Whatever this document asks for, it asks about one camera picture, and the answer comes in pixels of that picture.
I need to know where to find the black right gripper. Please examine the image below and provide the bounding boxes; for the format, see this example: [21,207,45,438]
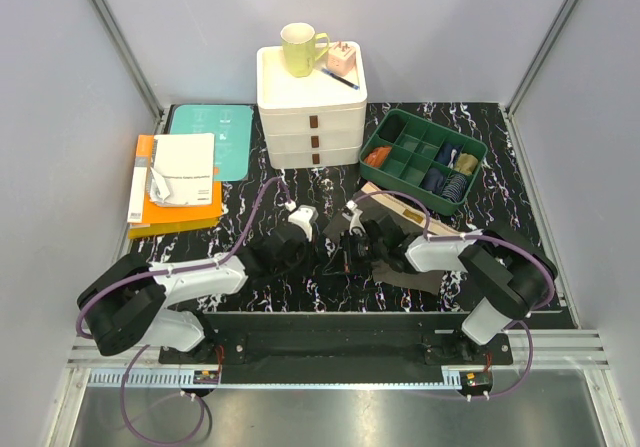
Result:
[326,230,386,276]

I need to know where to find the grey underwear with cream waistband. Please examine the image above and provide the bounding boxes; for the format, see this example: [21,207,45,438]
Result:
[322,182,457,294]

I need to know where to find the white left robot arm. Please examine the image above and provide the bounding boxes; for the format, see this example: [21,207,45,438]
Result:
[77,205,318,363]

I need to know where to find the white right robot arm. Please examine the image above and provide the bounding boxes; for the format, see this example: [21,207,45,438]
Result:
[323,203,558,364]

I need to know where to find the rolled grey-blue garment in tray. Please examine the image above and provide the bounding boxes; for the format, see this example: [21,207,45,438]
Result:
[420,168,446,195]

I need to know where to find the rolled orange garment in tray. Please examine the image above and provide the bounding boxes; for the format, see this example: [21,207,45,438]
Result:
[363,145,392,168]

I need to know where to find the green divided organizer tray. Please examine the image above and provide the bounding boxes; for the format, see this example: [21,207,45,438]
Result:
[359,108,489,217]

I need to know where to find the rolled striped garment in tray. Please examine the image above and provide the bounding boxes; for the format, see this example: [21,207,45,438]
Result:
[441,172,468,203]

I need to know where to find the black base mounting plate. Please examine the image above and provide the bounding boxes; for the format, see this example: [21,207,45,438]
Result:
[159,313,513,366]

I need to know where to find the rolled navy garment in tray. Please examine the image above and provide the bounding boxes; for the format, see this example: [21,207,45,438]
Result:
[434,142,461,168]

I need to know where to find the rolled khaki garment in tray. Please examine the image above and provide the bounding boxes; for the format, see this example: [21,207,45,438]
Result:
[453,153,479,176]

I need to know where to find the rolled black garment in tray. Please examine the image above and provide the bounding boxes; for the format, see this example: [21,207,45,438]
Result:
[378,116,406,143]

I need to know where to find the white three-drawer storage unit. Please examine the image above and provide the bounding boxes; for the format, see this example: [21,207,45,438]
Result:
[257,41,367,170]

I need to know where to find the white paper manual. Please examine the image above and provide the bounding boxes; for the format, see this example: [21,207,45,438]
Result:
[148,133,215,207]

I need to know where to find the teal plastic board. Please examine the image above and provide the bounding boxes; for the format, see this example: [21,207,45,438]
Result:
[168,104,254,182]

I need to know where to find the orange book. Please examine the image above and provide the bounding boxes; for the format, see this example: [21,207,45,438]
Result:
[127,133,224,240]

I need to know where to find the blue pen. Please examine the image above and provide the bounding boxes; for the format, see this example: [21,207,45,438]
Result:
[321,68,360,90]

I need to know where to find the pink power adapter cube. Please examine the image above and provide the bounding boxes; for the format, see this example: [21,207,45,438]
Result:
[326,41,356,77]

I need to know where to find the yellow-green mug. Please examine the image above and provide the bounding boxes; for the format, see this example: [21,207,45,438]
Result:
[280,22,330,78]

